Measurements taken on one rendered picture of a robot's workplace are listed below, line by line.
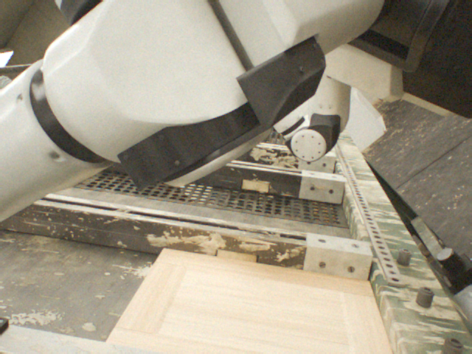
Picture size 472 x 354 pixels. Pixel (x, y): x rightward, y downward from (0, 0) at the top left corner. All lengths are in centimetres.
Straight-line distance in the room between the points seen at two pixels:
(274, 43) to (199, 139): 7
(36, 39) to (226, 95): 712
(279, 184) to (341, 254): 48
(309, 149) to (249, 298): 36
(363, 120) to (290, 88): 442
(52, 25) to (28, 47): 57
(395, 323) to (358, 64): 39
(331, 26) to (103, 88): 15
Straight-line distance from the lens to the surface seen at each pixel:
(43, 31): 725
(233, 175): 129
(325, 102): 94
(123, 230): 91
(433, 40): 45
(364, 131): 469
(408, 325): 75
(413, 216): 262
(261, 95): 24
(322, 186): 129
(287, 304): 77
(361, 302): 83
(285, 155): 156
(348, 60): 59
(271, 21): 25
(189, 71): 24
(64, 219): 95
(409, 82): 63
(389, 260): 92
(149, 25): 24
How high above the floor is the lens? 132
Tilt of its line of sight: 7 degrees down
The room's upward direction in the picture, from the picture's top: 45 degrees counter-clockwise
